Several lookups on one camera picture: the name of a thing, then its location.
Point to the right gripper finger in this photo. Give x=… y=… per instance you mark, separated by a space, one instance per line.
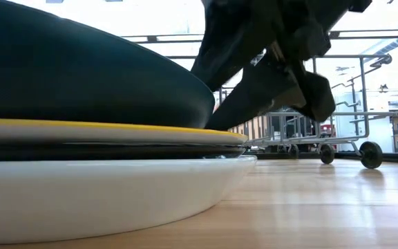
x=219 y=58
x=254 y=90

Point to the white plate dark teal underside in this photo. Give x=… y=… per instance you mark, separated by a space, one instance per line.
x=81 y=79

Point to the white deep plate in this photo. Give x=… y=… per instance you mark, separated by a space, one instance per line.
x=81 y=197

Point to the yellow white-patterned plate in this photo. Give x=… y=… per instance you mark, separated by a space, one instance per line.
x=81 y=135

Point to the white cabinet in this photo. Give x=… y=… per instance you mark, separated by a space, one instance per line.
x=378 y=135

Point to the red box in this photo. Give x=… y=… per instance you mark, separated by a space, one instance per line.
x=328 y=130

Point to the black plate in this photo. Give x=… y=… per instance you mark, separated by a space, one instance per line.
x=81 y=152

